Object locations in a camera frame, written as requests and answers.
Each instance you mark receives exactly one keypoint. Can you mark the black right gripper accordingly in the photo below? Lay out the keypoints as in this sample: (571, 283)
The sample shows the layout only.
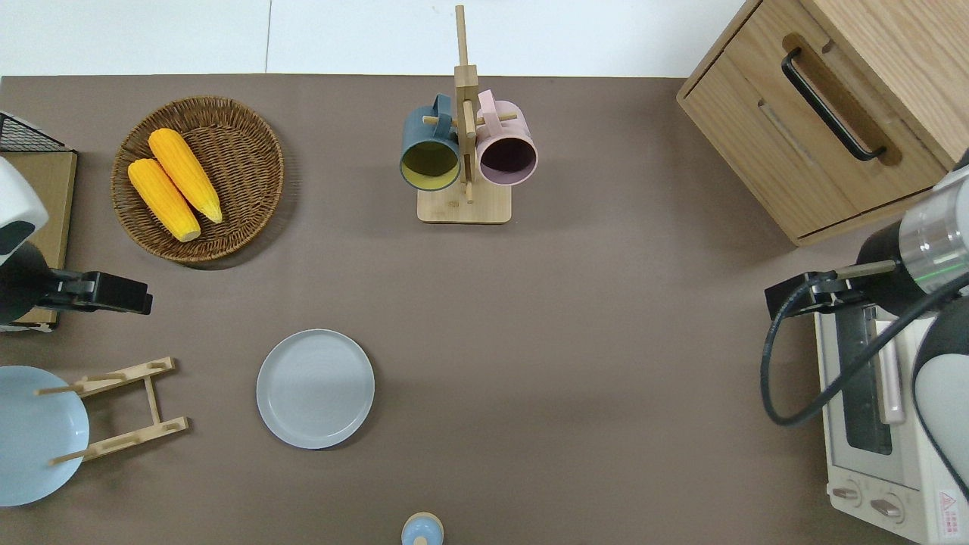
(882, 288)

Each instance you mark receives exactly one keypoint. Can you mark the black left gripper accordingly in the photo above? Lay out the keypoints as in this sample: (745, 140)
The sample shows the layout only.
(23, 291)

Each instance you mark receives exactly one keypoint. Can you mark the gray plate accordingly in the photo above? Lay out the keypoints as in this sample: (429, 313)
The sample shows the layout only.
(315, 388)

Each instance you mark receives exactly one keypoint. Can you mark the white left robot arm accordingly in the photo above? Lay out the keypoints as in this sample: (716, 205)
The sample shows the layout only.
(19, 200)

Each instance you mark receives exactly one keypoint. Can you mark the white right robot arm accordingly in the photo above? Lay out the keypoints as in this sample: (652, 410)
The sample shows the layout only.
(939, 235)

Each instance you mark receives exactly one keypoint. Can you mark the low wooden plate rack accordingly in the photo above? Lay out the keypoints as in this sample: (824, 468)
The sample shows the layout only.
(151, 401)

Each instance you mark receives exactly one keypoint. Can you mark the light blue plate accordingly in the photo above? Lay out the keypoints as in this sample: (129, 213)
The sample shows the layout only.
(34, 446)

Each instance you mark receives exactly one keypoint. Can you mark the yellow corn cob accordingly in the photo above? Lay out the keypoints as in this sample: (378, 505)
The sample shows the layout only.
(185, 174)
(163, 200)

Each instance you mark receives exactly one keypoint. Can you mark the white toaster oven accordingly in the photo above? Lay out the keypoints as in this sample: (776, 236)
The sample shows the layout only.
(870, 469)

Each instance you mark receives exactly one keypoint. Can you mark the wooden cabinet box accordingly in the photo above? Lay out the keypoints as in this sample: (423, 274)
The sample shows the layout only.
(764, 129)

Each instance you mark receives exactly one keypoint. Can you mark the brown wicker basket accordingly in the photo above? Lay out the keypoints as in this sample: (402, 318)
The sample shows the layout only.
(242, 166)

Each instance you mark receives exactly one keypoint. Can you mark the brown table mat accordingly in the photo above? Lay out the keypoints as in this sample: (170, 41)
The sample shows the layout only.
(568, 341)

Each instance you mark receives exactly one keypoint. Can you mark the pink mug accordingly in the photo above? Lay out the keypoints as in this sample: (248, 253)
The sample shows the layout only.
(506, 155)

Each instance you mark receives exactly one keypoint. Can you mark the dark blue mug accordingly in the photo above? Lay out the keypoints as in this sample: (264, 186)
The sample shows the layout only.
(429, 163)

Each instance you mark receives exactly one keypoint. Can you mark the small wooden block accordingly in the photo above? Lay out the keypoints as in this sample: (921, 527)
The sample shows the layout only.
(464, 206)

